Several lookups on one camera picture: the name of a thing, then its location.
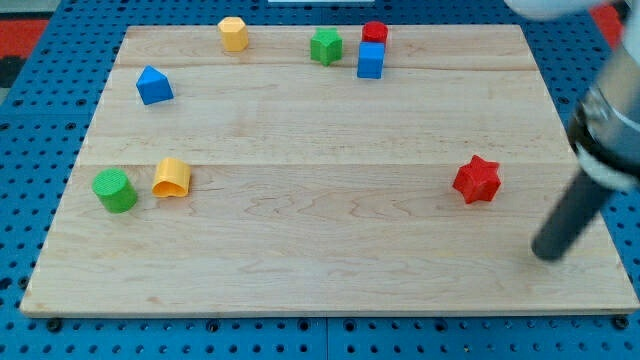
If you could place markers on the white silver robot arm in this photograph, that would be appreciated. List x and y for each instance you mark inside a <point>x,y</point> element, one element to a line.
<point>604,130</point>

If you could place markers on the green star block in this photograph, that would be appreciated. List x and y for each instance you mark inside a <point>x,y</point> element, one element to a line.
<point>326,46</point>

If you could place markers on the red star block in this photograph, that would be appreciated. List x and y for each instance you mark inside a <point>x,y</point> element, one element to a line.
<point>478,180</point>

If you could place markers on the wooden board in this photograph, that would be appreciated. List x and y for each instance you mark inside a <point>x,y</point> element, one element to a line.
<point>316,193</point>

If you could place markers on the blue cube block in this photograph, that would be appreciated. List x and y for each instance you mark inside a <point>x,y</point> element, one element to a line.
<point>370,60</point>

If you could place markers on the yellow arch block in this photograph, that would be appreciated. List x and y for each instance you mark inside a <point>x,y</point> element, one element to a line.
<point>171,179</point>

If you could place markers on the red cylinder block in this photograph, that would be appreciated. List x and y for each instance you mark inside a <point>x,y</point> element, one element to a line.
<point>374,32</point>

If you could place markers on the yellow hexagon block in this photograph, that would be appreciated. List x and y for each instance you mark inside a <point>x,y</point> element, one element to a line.
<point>234,34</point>

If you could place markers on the blue triangle block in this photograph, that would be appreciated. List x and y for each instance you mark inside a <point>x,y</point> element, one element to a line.
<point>153,86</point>

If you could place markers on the green cylinder block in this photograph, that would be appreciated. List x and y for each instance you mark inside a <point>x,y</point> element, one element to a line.
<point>114,190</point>

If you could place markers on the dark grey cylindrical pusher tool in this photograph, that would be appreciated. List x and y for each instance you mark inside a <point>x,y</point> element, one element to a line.
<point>578,206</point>

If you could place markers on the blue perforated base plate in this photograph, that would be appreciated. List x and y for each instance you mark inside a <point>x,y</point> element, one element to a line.
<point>48,110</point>

